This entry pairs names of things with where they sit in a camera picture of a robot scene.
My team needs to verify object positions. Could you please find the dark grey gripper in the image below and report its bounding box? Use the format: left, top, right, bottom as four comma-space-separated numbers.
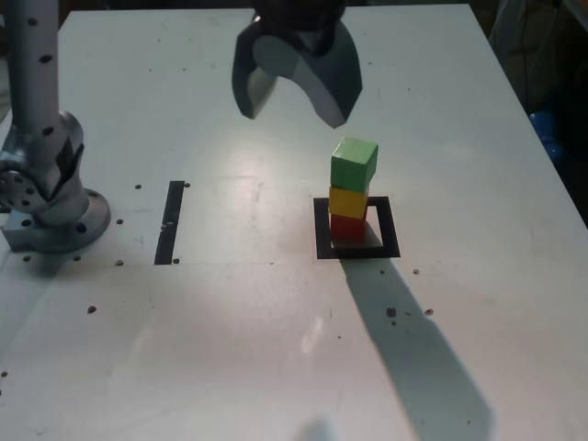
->
231, 0, 364, 130

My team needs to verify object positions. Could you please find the grey cloth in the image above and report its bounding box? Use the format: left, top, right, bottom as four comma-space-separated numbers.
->
488, 0, 560, 111

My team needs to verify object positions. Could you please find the black tape square outline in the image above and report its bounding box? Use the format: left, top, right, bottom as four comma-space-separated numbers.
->
312, 196, 401, 261

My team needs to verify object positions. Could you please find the green cube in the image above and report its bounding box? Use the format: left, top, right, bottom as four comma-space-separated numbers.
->
330, 136, 380, 193

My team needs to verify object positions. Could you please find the red cube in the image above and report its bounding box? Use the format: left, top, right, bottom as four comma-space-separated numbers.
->
329, 213, 368, 243

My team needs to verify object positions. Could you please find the yellow cube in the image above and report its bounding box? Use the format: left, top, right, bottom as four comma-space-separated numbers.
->
328, 185, 369, 219

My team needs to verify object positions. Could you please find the blue object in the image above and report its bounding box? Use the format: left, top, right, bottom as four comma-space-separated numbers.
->
527, 108, 564, 162

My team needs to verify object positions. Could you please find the black tape strip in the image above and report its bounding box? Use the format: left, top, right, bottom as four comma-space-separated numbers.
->
154, 180, 186, 266

